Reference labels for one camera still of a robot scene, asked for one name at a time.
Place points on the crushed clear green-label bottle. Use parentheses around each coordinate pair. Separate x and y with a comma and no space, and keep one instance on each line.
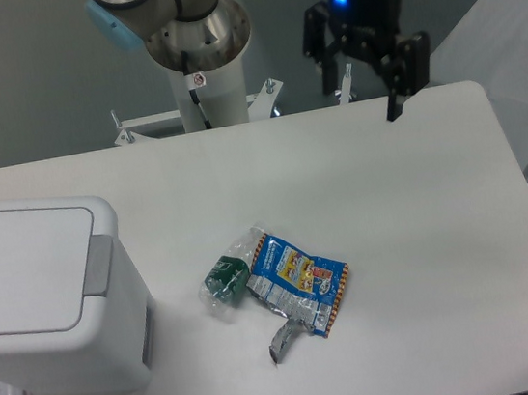
(224,286)

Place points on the blue snack wrapper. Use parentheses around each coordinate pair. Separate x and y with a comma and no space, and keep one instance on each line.
(305,290)

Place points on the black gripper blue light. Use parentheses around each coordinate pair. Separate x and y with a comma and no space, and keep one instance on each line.
(367,30)

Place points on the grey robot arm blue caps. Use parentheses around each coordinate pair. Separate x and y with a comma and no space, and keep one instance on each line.
(128,23)

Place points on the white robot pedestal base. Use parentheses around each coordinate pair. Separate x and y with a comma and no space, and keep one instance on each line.
(203,61)

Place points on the white push-lid trash can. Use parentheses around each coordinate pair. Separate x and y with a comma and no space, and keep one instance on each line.
(76,316)

